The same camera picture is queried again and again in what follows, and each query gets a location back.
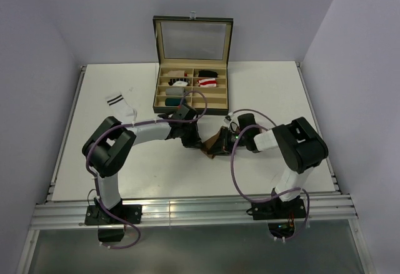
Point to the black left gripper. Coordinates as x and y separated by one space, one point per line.
195 142

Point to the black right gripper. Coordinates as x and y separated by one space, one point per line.
223 146

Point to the brown ribbed sock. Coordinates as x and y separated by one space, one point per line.
214 147

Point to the red white striped sock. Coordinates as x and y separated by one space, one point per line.
207 83

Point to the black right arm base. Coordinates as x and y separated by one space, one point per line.
284 211

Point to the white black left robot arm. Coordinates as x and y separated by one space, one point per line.
109 146

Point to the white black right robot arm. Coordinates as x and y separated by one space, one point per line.
300 146

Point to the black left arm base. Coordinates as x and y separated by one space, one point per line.
110 229

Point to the rolled teal sock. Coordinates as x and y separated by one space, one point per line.
174 102

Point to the rolled grey sock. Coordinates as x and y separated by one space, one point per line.
176 91

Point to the rolled black white sock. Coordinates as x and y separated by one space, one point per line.
179 82

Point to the white sock black stripes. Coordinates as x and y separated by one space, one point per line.
121 109

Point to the black compartment storage box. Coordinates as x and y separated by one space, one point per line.
186 45

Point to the aluminium table frame rail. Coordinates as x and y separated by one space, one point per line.
187 212

